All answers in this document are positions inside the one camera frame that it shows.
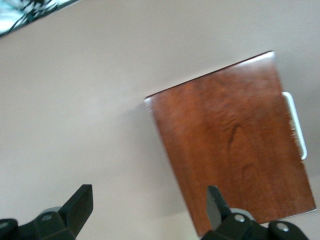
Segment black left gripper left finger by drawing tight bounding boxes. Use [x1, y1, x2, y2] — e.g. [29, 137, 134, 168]
[0, 184, 94, 240]

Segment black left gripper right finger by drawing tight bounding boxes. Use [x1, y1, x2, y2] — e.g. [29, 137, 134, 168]
[199, 185, 311, 240]

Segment light wood drawer white handle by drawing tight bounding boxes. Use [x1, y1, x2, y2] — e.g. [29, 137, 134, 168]
[281, 91, 308, 161]

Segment dark brown wooden cabinet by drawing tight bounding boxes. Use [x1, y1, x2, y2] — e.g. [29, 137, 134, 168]
[143, 50, 318, 237]

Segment brown table cloth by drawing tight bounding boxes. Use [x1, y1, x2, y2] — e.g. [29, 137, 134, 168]
[0, 0, 320, 240]

